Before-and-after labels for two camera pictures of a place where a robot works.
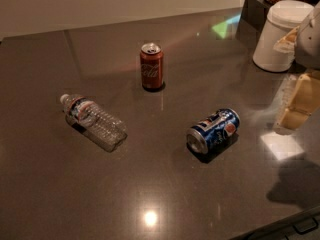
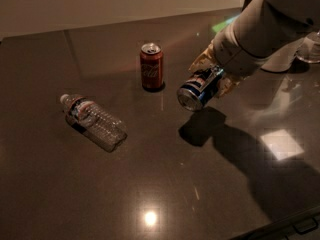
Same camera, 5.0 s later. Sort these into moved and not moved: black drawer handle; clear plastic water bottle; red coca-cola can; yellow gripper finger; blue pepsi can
Moved: yellow gripper finger; blue pepsi can
Not moved: black drawer handle; clear plastic water bottle; red coca-cola can
